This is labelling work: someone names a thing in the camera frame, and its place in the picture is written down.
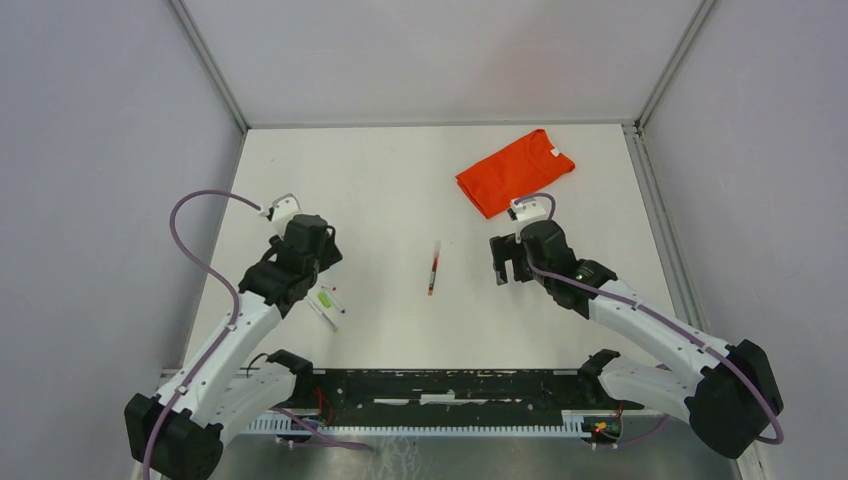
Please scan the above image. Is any thin blue-tip pen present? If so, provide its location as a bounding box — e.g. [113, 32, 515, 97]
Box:
[323, 287, 346, 314]

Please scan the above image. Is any red orange pen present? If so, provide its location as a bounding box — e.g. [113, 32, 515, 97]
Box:
[427, 253, 440, 297]

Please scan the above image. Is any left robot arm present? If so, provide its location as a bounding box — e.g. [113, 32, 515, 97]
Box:
[124, 213, 342, 479]

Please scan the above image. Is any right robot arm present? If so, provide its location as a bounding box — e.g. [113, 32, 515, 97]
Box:
[489, 220, 785, 459]

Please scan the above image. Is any green pen cap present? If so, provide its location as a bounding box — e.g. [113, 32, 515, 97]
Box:
[317, 292, 332, 308]

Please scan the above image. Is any thin green-tip pen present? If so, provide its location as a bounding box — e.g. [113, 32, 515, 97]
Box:
[306, 298, 339, 333]

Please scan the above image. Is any folded orange cloth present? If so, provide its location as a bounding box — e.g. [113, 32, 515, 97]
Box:
[455, 129, 576, 219]

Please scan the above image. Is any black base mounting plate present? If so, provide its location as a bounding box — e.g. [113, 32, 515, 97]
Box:
[277, 369, 641, 428]

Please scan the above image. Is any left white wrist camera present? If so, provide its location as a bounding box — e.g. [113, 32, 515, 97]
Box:
[268, 193, 302, 229]

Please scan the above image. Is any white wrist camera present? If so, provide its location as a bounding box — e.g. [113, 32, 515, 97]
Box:
[268, 193, 302, 229]
[507, 197, 548, 225]

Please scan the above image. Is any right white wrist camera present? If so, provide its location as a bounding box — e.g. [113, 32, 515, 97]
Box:
[507, 197, 548, 225]

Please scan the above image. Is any white slotted cable duct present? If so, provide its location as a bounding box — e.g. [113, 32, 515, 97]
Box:
[242, 412, 596, 440]

